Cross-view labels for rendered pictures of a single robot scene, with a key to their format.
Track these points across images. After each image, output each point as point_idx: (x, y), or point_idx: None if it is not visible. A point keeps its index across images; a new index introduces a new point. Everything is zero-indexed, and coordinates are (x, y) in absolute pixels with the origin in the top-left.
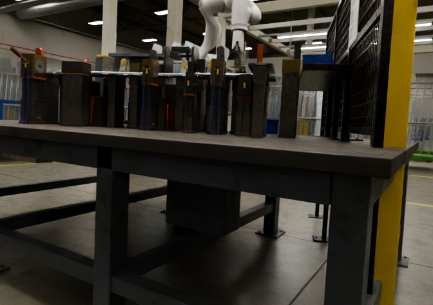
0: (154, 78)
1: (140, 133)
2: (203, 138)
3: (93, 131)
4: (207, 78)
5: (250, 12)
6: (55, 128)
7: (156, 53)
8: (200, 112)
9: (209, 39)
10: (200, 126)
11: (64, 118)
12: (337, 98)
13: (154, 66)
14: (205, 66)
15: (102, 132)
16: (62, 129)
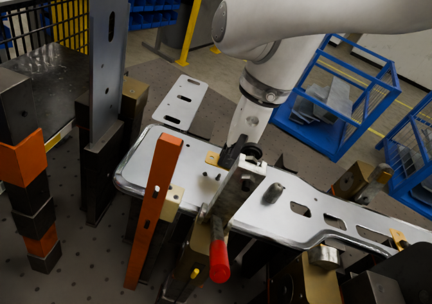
0: (338, 185)
1: (265, 142)
2: (219, 112)
3: (291, 144)
4: (294, 249)
5: None
6: (330, 169)
7: (377, 166)
8: (256, 240)
9: None
10: (245, 258)
11: None
12: None
13: (350, 171)
14: (350, 293)
15: (284, 141)
16: (321, 164)
